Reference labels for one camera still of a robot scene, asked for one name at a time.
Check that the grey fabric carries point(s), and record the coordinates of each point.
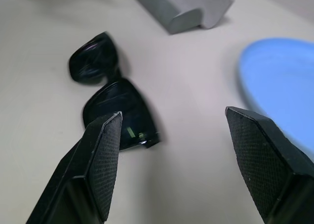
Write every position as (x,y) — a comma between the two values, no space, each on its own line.
(159,8)

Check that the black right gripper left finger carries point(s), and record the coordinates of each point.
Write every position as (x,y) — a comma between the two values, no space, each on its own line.
(81,180)

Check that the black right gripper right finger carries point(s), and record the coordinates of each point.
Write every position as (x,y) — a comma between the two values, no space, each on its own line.
(267,167)

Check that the light blue plate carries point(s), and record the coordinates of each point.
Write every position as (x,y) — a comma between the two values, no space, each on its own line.
(282,77)

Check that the black sunglasses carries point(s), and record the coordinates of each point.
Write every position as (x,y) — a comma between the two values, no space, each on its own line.
(98,57)

